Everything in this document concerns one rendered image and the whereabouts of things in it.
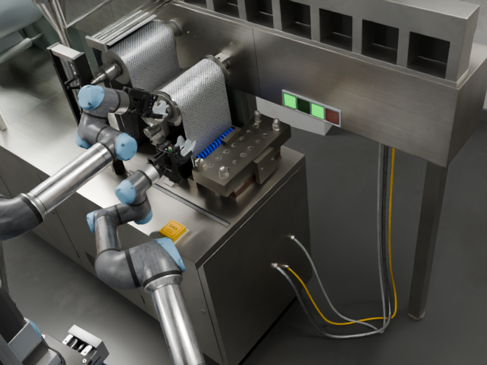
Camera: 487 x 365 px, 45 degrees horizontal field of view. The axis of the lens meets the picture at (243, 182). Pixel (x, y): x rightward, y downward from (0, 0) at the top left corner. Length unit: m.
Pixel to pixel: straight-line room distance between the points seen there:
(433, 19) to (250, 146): 0.86
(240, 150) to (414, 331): 1.25
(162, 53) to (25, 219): 0.93
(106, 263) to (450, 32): 1.14
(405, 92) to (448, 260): 1.49
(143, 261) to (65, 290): 1.66
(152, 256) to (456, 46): 1.02
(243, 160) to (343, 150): 1.65
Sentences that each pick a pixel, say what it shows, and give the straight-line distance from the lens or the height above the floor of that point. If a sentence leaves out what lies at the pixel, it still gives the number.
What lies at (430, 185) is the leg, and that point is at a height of 0.87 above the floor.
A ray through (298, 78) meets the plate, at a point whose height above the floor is 1.29.
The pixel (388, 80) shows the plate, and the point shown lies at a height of 1.40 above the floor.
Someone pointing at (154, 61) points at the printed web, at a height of 1.32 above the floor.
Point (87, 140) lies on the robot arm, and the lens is 1.84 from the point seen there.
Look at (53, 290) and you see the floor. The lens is 3.35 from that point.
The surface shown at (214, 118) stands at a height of 1.12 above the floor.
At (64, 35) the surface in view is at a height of 1.30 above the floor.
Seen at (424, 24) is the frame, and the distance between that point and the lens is 1.72.
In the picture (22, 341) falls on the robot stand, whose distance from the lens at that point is 1.46.
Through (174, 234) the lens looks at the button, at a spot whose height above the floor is 0.92.
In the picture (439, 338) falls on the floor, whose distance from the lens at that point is 2.91.
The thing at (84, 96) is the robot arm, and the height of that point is 1.49.
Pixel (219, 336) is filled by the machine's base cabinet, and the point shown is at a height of 0.38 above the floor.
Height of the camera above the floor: 2.45
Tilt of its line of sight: 43 degrees down
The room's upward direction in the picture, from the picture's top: 9 degrees counter-clockwise
